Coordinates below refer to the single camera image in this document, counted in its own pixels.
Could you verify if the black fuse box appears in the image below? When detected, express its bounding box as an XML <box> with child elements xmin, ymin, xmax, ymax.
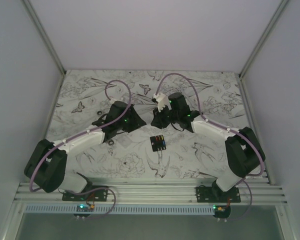
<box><xmin>150</xmin><ymin>135</ymin><xmax>167</xmax><ymax>152</ymax></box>

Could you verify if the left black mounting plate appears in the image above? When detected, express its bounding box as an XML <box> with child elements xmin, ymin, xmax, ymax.
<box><xmin>62</xmin><ymin>185</ymin><xmax>108</xmax><ymax>202</ymax></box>

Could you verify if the white slotted cable duct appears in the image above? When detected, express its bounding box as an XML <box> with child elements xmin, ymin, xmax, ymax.
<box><xmin>24</xmin><ymin>203</ymin><xmax>214</xmax><ymax>216</ymax></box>

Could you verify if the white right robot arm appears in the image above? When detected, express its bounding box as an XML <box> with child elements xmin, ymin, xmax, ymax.
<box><xmin>151</xmin><ymin>92</ymin><xmax>265</xmax><ymax>203</ymax></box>

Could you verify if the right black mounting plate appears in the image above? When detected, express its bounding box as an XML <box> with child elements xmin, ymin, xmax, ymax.
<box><xmin>195</xmin><ymin>184</ymin><xmax>241</xmax><ymax>204</ymax></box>

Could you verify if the aluminium frame post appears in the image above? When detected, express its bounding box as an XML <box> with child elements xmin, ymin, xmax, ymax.
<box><xmin>20</xmin><ymin>0</ymin><xmax>67</xmax><ymax>76</ymax></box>
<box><xmin>238</xmin><ymin>0</ymin><xmax>290</xmax><ymax>79</ymax></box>

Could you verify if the left controller board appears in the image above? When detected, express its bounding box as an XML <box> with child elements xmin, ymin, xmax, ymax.
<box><xmin>73</xmin><ymin>204</ymin><xmax>94</xmax><ymax>220</ymax></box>

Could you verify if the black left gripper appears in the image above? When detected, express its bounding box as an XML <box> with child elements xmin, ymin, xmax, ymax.
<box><xmin>116</xmin><ymin>107</ymin><xmax>146</xmax><ymax>133</ymax></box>

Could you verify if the black mounting plate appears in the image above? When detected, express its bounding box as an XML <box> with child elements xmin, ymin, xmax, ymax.
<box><xmin>195</xmin><ymin>184</ymin><xmax>241</xmax><ymax>204</ymax></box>
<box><xmin>62</xmin><ymin>185</ymin><xmax>108</xmax><ymax>202</ymax></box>

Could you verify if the aluminium frame post right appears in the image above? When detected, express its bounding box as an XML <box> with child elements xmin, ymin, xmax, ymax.
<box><xmin>238</xmin><ymin>0</ymin><xmax>290</xmax><ymax>79</ymax></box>

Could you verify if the aluminium frame post left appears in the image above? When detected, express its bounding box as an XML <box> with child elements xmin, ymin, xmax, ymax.
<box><xmin>20</xmin><ymin>0</ymin><xmax>67</xmax><ymax>76</ymax></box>

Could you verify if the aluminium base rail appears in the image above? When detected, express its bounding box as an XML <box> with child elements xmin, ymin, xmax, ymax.
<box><xmin>14</xmin><ymin>183</ymin><xmax>288</xmax><ymax>206</ymax></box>

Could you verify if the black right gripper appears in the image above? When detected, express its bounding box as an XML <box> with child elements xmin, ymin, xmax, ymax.
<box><xmin>150</xmin><ymin>103</ymin><xmax>179</xmax><ymax>130</ymax></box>

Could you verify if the controller board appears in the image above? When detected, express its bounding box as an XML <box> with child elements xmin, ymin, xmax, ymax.
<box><xmin>73</xmin><ymin>204</ymin><xmax>94</xmax><ymax>220</ymax></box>
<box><xmin>213</xmin><ymin>205</ymin><xmax>231</xmax><ymax>223</ymax></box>

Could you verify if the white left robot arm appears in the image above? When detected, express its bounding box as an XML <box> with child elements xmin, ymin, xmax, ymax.
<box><xmin>24</xmin><ymin>101</ymin><xmax>146</xmax><ymax>201</ymax></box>

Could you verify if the right controller board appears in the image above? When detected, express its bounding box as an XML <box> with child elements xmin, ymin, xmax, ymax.
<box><xmin>213</xmin><ymin>205</ymin><xmax>231</xmax><ymax>223</ymax></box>

